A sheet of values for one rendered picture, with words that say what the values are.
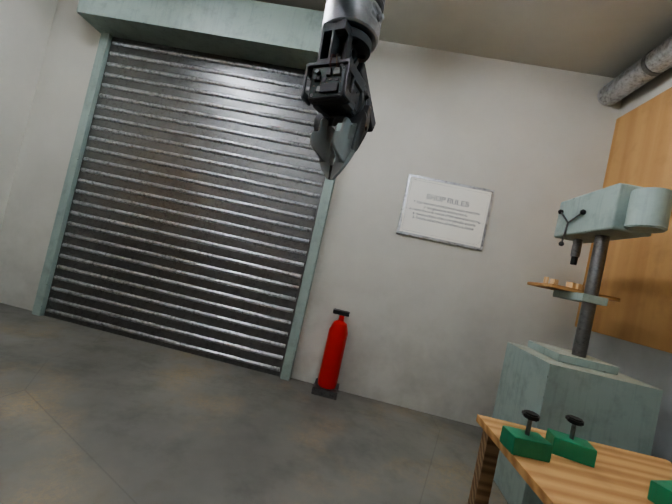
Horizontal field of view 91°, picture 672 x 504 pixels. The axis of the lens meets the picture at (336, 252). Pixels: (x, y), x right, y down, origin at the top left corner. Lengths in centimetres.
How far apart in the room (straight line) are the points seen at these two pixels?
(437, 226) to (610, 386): 136
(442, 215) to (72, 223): 293
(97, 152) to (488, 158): 310
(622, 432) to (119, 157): 360
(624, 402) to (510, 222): 132
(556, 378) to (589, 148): 184
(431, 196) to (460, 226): 31
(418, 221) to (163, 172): 205
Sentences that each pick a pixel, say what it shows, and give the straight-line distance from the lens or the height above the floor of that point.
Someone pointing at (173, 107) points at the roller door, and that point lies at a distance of 317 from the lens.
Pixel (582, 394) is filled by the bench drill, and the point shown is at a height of 60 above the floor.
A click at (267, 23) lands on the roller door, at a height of 250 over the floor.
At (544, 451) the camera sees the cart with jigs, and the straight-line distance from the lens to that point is 121.
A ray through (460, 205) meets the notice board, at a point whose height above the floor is 155.
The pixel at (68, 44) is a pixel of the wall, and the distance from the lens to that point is 401.
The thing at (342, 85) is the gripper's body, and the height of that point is 118.
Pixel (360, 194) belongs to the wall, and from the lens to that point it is 259.
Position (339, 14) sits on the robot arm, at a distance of 58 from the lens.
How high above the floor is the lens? 94
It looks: 2 degrees up
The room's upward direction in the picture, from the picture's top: 13 degrees clockwise
